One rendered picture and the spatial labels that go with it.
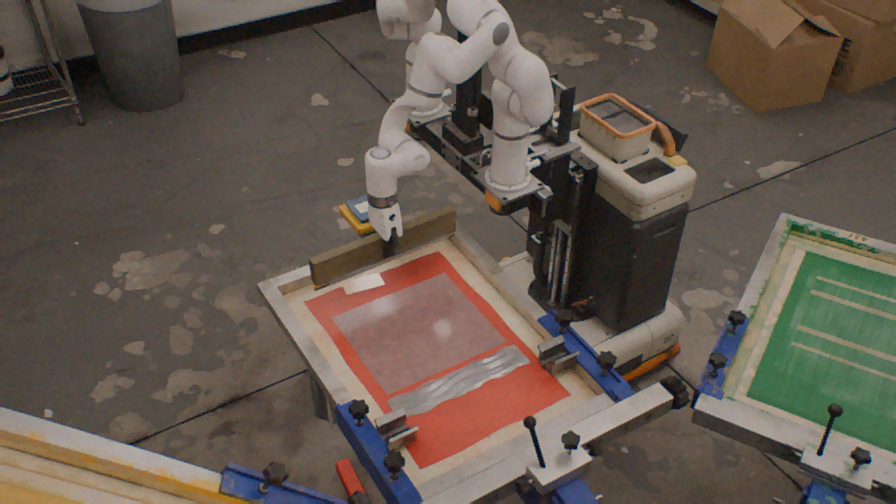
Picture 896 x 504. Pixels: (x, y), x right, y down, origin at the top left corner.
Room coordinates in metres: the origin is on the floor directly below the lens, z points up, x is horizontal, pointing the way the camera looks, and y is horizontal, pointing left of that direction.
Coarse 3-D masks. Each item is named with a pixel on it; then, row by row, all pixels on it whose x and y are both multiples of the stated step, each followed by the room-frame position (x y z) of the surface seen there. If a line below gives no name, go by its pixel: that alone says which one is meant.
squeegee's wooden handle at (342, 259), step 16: (448, 208) 1.88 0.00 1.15; (416, 224) 1.82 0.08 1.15; (432, 224) 1.84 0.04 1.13; (448, 224) 1.87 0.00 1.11; (368, 240) 1.76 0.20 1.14; (400, 240) 1.79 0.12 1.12; (416, 240) 1.82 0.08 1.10; (320, 256) 1.69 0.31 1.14; (336, 256) 1.70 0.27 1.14; (352, 256) 1.72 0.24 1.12; (368, 256) 1.74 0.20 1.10; (320, 272) 1.67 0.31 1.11; (336, 272) 1.70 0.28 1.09
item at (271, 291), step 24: (456, 240) 1.96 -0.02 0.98; (480, 264) 1.86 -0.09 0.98; (264, 288) 1.74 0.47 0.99; (288, 288) 1.76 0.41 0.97; (504, 288) 1.76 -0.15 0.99; (288, 312) 1.65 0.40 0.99; (528, 312) 1.67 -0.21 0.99; (288, 336) 1.59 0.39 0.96; (312, 360) 1.49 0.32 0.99; (336, 384) 1.42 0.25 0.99; (576, 408) 1.36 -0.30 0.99; (600, 408) 1.37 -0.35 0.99; (528, 432) 1.29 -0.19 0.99; (552, 432) 1.29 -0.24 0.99; (480, 456) 1.23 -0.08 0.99; (504, 456) 1.23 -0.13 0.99; (432, 480) 1.16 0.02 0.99; (456, 480) 1.16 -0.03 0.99
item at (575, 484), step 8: (576, 480) 1.13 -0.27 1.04; (560, 488) 1.11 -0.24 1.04; (568, 488) 1.11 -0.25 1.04; (576, 488) 1.12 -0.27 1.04; (584, 488) 1.12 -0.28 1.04; (552, 496) 1.11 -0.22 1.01; (560, 496) 1.10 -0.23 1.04; (568, 496) 1.10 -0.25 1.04; (576, 496) 1.10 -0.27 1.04; (584, 496) 1.10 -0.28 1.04; (592, 496) 1.10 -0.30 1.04
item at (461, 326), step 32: (416, 288) 1.79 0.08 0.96; (448, 288) 1.79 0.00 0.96; (416, 320) 1.67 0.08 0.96; (448, 320) 1.67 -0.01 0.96; (480, 320) 1.67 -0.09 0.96; (448, 352) 1.56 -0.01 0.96; (480, 352) 1.56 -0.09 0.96; (512, 384) 1.46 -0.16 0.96; (544, 384) 1.46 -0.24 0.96; (512, 416) 1.36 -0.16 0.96
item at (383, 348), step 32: (384, 288) 1.79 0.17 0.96; (320, 320) 1.66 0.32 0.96; (352, 320) 1.66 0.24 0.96; (384, 320) 1.67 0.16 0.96; (352, 352) 1.55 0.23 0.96; (384, 352) 1.55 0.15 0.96; (416, 352) 1.56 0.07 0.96; (384, 384) 1.45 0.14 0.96; (416, 384) 1.45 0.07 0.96; (416, 416) 1.36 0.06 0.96; (448, 416) 1.36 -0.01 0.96; (480, 416) 1.36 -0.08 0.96; (416, 448) 1.27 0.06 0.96; (448, 448) 1.27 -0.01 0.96
